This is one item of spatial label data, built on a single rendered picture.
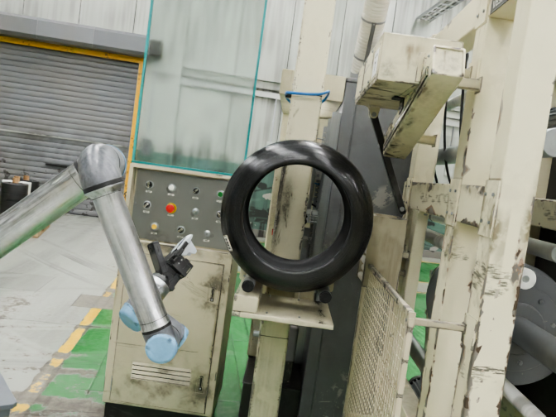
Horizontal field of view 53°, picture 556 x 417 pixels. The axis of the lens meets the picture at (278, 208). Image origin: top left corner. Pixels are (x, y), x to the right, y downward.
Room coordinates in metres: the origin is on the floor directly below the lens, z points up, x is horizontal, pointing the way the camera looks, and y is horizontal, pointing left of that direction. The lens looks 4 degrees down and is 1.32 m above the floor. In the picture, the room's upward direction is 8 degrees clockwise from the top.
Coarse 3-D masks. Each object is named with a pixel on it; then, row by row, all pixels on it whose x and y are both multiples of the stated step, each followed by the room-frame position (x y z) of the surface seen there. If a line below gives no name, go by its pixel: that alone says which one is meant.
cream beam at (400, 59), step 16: (384, 32) 1.71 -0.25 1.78; (384, 48) 1.71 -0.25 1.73; (400, 48) 1.71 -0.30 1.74; (416, 48) 1.71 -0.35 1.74; (368, 64) 1.98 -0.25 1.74; (384, 64) 1.71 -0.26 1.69; (400, 64) 1.71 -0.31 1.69; (416, 64) 1.71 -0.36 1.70; (368, 80) 1.89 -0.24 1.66; (384, 80) 1.72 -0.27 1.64; (400, 80) 1.71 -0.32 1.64; (416, 80) 1.71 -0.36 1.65; (368, 96) 2.06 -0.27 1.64; (384, 96) 2.01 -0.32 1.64; (400, 96) 1.95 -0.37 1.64
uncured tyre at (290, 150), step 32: (256, 160) 1.97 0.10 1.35; (288, 160) 1.96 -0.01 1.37; (320, 160) 1.96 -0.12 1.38; (224, 192) 2.02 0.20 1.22; (352, 192) 1.95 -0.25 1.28; (224, 224) 1.99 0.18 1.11; (352, 224) 1.95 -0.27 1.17; (256, 256) 1.96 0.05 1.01; (320, 256) 2.22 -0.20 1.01; (352, 256) 1.96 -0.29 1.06; (288, 288) 1.98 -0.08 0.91; (320, 288) 2.01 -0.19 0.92
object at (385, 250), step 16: (384, 224) 2.26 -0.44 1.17; (400, 224) 2.26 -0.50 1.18; (384, 240) 2.26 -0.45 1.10; (400, 240) 2.26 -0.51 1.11; (368, 256) 2.26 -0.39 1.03; (384, 256) 2.26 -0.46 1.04; (400, 256) 2.26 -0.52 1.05; (368, 272) 2.26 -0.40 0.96; (384, 272) 2.26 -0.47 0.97; (384, 288) 2.26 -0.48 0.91
